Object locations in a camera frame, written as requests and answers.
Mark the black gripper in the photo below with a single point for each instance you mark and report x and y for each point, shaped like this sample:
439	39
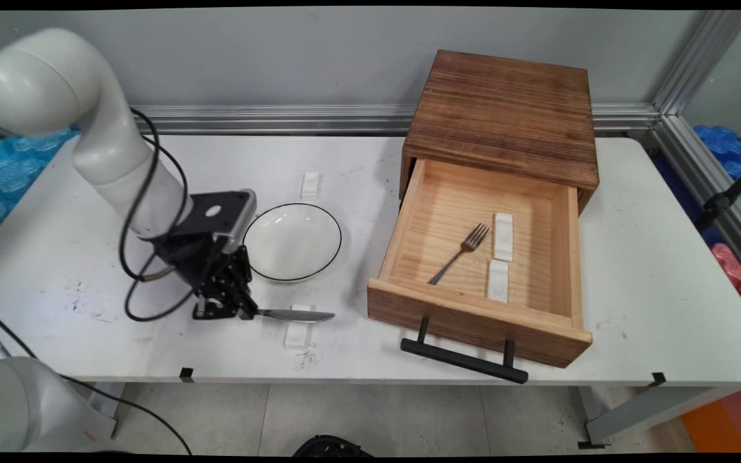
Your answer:
193	257

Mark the silver table knife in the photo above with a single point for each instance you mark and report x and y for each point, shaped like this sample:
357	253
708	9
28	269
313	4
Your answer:
300	315

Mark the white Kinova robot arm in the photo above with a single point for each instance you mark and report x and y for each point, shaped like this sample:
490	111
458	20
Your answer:
42	83

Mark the white ceramic cutlery rest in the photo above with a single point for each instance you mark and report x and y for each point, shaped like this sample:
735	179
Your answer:
296	334
310	186
503	238
498	283

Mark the white plate with black rim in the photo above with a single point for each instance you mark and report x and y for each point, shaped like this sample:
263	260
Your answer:
292	243

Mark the black table edge clip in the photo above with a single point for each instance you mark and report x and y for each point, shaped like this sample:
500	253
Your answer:
186	375
658	379

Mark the grey metal table leg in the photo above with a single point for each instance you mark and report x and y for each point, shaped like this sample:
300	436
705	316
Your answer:
640	411
108	397

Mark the black round object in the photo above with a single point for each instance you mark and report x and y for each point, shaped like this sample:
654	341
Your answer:
332	447

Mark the light wooden drawer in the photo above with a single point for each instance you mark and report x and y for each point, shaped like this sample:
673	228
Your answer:
473	315

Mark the silver metal fork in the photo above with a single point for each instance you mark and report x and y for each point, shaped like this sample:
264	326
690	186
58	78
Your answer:
470	243

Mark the blue bubble foam sheet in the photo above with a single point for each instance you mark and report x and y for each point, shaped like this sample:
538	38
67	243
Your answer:
4	173

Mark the dark wooden cabinet box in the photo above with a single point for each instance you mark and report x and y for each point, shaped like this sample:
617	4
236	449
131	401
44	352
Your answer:
505	109

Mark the red foam piece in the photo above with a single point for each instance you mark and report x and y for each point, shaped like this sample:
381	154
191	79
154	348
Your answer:
727	263

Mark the black tripod stand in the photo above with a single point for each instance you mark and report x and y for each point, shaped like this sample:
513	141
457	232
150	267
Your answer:
721	201

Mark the orange box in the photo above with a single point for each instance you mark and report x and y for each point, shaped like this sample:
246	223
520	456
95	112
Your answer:
724	424

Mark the blue foam pieces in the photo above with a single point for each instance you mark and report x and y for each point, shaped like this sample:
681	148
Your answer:
721	141

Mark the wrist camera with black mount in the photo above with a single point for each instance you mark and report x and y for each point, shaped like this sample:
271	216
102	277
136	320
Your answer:
216	211

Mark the long aluminium frame rail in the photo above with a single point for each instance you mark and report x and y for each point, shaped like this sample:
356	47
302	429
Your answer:
280	119

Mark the sloping aluminium frame rail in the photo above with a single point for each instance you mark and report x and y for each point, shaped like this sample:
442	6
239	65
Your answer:
711	186

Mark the upright aluminium frame post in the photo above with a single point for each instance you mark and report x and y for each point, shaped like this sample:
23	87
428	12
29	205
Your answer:
698	64

